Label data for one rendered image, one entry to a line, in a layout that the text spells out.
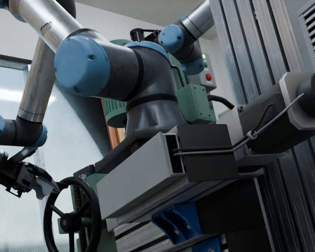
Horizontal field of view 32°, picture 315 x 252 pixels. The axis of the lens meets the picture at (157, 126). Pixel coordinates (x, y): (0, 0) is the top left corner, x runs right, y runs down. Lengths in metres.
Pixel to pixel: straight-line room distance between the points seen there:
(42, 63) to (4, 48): 2.03
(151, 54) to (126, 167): 0.37
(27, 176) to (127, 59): 0.65
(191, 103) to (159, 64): 0.94
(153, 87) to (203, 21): 0.53
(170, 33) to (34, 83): 0.42
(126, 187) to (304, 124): 0.31
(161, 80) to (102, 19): 3.03
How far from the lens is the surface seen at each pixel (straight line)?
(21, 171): 1.66
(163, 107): 1.16
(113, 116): 2.05
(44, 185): 1.70
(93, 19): 4.14
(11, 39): 3.63
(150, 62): 1.18
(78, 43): 1.11
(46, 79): 1.56
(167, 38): 1.65
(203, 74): 2.28
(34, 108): 1.58
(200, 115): 2.11
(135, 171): 0.87
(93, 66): 1.08
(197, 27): 1.66
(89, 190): 1.71
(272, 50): 1.08
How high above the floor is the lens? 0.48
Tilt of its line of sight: 19 degrees up
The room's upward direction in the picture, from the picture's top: 11 degrees counter-clockwise
